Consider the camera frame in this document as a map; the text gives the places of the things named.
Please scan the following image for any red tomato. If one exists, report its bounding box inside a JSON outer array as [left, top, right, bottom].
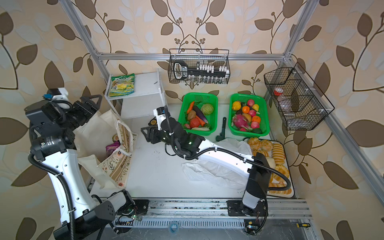
[[190, 118, 201, 128]]

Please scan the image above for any brown potato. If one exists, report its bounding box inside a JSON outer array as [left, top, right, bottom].
[[187, 110, 196, 121]]

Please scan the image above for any white radish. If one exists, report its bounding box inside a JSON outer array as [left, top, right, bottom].
[[192, 127, 210, 132]]

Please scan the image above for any black yellow screwdriver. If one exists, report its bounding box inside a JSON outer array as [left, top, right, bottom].
[[296, 223, 311, 228]]

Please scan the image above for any yellow lemon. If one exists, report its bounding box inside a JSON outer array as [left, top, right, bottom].
[[232, 101, 242, 111]]

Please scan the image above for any black wire basket right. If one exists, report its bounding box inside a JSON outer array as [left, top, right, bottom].
[[264, 63, 335, 131]]

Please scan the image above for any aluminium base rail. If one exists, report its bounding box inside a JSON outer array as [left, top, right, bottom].
[[113, 198, 313, 229]]

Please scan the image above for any orange carrot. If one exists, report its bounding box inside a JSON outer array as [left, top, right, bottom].
[[187, 102, 195, 114], [196, 116, 206, 127]]

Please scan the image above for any purple eggplant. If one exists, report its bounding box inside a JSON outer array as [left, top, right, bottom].
[[193, 106, 209, 124]]

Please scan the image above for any cream floral tote bag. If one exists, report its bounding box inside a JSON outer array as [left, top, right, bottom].
[[74, 110, 138, 189]]

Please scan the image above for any bread tray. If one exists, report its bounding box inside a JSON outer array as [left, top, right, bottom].
[[243, 138, 295, 199]]

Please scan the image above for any black yellow tape measure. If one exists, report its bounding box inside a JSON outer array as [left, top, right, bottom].
[[150, 118, 158, 126]]

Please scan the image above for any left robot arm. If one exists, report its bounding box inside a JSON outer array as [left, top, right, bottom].
[[25, 88, 135, 240]]

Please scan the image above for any green vegetable basket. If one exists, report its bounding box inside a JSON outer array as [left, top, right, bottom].
[[178, 93, 219, 137]]

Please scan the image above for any black wire basket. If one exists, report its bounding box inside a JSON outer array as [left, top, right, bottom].
[[264, 63, 335, 131], [168, 48, 231, 86]]

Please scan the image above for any white shelf rack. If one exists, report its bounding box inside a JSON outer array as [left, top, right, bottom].
[[105, 71, 167, 120]]

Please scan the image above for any yellow green apple tea bag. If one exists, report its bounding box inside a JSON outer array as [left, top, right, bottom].
[[108, 74, 136, 97]]

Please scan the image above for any pink dragon fruit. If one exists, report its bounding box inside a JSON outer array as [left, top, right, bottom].
[[232, 114, 252, 131]]

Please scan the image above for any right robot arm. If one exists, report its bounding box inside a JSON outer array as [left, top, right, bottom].
[[141, 106, 292, 210]]

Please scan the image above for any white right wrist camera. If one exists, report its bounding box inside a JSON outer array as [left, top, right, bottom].
[[153, 107, 166, 125]]

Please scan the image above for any orange carrot upper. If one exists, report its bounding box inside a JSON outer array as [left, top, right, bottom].
[[187, 102, 195, 114]]

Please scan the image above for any green fruit basket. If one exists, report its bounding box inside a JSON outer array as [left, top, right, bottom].
[[229, 94, 270, 138]]

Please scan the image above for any glazed ring bread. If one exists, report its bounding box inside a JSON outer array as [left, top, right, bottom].
[[273, 165, 290, 182]]

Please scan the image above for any orange fruit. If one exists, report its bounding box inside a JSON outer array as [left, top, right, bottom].
[[242, 106, 250, 114]]

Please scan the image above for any purple snack bag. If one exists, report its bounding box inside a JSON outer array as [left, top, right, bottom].
[[106, 141, 121, 157]]

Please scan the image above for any white plastic bag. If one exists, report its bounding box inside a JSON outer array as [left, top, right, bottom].
[[182, 151, 252, 190]]

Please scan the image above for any black wire basket back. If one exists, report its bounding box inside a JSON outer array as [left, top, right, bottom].
[[168, 48, 231, 86]]

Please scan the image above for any green cabbage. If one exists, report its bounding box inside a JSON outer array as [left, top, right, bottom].
[[201, 104, 215, 116]]

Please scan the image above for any orange carrot lower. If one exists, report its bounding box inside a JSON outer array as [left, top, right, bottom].
[[196, 116, 206, 127]]

